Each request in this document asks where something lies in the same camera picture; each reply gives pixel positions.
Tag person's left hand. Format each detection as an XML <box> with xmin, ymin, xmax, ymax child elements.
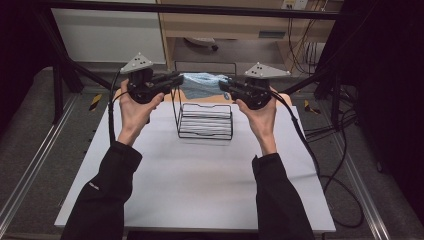
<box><xmin>117</xmin><ymin>79</ymin><xmax>165</xmax><ymax>147</ymax></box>

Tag yellow black tape strip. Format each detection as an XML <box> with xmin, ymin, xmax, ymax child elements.
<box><xmin>88</xmin><ymin>93</ymin><xmax>103</xmax><ymax>112</ymax></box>
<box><xmin>303</xmin><ymin>99</ymin><xmax>322</xmax><ymax>115</ymax></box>

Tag hand-held gripper cable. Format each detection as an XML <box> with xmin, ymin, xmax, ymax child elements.
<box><xmin>270</xmin><ymin>90</ymin><xmax>365</xmax><ymax>230</ymax></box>
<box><xmin>107</xmin><ymin>70</ymin><xmax>130</xmax><ymax>145</ymax></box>

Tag black metal frame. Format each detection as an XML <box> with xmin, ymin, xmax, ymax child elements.
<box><xmin>33</xmin><ymin>0</ymin><xmax>354</xmax><ymax>126</ymax></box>

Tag white chair base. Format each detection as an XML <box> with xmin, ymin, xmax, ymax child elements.
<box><xmin>184</xmin><ymin>36</ymin><xmax>220</xmax><ymax>52</ymax></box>

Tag white power strip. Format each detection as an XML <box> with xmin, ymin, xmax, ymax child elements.
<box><xmin>281</xmin><ymin>0</ymin><xmax>309</xmax><ymax>11</ymax></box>

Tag right hand-held gripper cable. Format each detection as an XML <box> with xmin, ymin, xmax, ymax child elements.
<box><xmin>270</xmin><ymin>90</ymin><xmax>365</xmax><ymax>230</ymax></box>

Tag white cabinet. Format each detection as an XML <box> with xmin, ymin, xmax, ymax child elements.
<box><xmin>52</xmin><ymin>8</ymin><xmax>167</xmax><ymax>65</ymax></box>

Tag wooden desk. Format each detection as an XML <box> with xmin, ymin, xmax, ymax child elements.
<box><xmin>156</xmin><ymin>0</ymin><xmax>344</xmax><ymax>73</ymax></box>

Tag black curtain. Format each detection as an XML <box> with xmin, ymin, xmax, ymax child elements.
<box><xmin>328</xmin><ymin>0</ymin><xmax>424</xmax><ymax>216</ymax></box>
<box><xmin>0</xmin><ymin>0</ymin><xmax>56</xmax><ymax>129</ymax></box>

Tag blue striped cloth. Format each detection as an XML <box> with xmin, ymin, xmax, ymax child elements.
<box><xmin>179</xmin><ymin>72</ymin><xmax>232</xmax><ymax>101</ymax></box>

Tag aluminium rail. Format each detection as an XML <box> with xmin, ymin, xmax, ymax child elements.
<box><xmin>333</xmin><ymin>133</ymin><xmax>392</xmax><ymax>240</ymax></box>
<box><xmin>0</xmin><ymin>94</ymin><xmax>79</xmax><ymax>228</ymax></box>

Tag left hand-held gripper cable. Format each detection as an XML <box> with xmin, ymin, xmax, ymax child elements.
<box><xmin>107</xmin><ymin>70</ymin><xmax>130</xmax><ymax>145</ymax></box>

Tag black wire rack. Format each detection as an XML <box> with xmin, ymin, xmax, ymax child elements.
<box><xmin>169</xmin><ymin>61</ymin><xmax>238</xmax><ymax>141</ymax></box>

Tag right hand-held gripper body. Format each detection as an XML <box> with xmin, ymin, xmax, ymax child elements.
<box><xmin>233</xmin><ymin>62</ymin><xmax>291</xmax><ymax>110</ymax></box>

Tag hanging black cables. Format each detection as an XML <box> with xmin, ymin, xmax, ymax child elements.
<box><xmin>286</xmin><ymin>18</ymin><xmax>322</xmax><ymax>75</ymax></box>

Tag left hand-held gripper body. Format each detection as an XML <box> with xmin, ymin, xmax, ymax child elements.
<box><xmin>120</xmin><ymin>52</ymin><xmax>168</xmax><ymax>104</ymax></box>

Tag black floor cables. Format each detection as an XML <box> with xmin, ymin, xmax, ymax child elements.
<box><xmin>304</xmin><ymin>83</ymin><xmax>360</xmax><ymax>143</ymax></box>

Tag person's right hand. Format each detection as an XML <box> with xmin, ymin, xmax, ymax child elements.
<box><xmin>235</xmin><ymin>96</ymin><xmax>278</xmax><ymax>157</ymax></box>

